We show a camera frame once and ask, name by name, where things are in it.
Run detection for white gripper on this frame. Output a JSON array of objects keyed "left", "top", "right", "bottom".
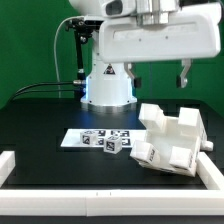
[{"left": 99, "top": 3, "right": 222, "bottom": 88}]

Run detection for white chair seat tray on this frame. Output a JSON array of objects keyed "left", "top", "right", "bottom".
[{"left": 139, "top": 103, "right": 214, "bottom": 169}]

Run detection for white tagged cube nut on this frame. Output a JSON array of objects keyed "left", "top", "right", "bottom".
[{"left": 104, "top": 135, "right": 122, "bottom": 154}]

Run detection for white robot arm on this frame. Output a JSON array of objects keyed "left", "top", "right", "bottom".
[{"left": 69, "top": 0, "right": 224, "bottom": 112}]

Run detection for white fiducial tag sheet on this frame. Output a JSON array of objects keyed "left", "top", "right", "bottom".
[{"left": 61, "top": 129, "right": 146, "bottom": 148}]

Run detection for white front fence bar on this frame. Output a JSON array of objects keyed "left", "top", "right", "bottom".
[{"left": 0, "top": 190, "right": 224, "bottom": 217}]

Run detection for white left fence piece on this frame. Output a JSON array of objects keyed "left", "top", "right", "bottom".
[{"left": 0, "top": 151, "right": 15, "bottom": 187}]

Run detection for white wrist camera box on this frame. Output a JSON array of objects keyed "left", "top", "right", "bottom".
[{"left": 99, "top": 0, "right": 136, "bottom": 18}]

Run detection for black cables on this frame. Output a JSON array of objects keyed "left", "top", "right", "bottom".
[{"left": 8, "top": 79, "right": 87, "bottom": 103}]

